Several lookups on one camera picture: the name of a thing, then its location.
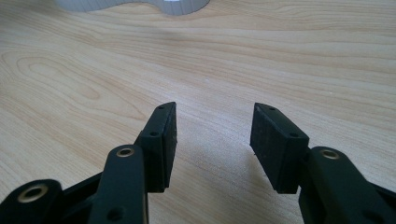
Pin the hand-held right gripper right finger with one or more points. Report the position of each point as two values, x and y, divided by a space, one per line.
277 149

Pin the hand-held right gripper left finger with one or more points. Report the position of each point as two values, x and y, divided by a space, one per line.
158 149

